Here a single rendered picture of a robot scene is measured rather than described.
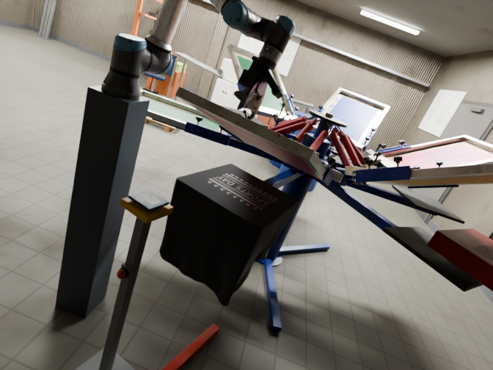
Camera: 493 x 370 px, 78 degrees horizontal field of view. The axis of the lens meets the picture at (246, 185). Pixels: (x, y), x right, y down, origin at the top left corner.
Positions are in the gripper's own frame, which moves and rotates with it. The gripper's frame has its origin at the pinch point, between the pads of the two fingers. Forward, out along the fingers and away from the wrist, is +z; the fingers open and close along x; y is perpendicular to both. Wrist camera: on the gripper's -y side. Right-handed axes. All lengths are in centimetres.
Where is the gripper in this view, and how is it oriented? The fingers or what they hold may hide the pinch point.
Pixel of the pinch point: (246, 114)
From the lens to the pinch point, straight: 113.4
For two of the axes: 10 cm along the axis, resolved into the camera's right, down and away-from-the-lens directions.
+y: -8.2, -4.6, 3.3
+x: -3.4, -0.6, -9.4
